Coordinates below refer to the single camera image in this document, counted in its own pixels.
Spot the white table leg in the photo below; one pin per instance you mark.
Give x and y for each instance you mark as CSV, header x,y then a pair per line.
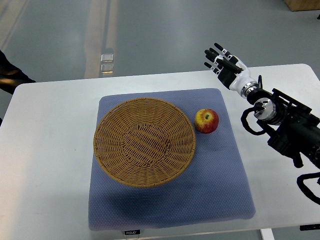
x,y
267,234

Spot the metal floor plate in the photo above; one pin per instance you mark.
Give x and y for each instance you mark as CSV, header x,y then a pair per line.
x,y
107,63

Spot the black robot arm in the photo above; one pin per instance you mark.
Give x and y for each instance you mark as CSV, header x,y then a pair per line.
x,y
291,127

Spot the black table bracket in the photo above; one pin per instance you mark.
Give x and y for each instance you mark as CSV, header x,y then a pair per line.
x,y
309,227

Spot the black label tag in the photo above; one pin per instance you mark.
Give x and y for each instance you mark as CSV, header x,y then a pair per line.
x,y
132,232

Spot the wooden box corner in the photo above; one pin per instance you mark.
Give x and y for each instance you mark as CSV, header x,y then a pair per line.
x,y
303,5

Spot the red yellow apple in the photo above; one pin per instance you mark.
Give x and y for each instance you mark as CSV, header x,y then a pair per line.
x,y
206,121

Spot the dark object at left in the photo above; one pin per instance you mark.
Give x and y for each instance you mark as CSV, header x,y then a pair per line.
x,y
11,76

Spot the blue quilted mat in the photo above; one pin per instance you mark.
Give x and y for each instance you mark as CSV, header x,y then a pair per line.
x,y
214,187

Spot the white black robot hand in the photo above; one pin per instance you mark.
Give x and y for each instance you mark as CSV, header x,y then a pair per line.
x,y
230,70

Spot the woven wicker basket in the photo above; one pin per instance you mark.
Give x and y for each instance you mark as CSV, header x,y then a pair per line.
x,y
144,142

